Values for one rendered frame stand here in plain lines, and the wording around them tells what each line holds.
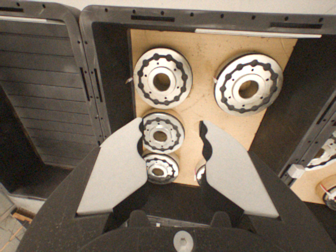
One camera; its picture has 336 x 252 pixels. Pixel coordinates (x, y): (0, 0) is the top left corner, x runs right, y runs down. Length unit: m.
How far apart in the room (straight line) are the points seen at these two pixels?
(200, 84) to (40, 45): 0.31
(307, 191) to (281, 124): 0.28
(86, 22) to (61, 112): 0.27
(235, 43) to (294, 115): 0.14
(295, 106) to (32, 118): 0.55
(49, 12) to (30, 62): 0.20
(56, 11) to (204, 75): 0.22
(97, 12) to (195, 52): 0.15
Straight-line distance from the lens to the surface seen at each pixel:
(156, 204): 0.42
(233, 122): 0.33
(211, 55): 0.28
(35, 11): 0.25
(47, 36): 0.38
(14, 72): 0.46
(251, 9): 0.43
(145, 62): 0.26
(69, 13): 0.22
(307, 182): 0.52
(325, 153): 0.40
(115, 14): 0.20
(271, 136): 0.32
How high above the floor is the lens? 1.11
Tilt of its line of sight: 58 degrees down
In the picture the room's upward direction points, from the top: 166 degrees counter-clockwise
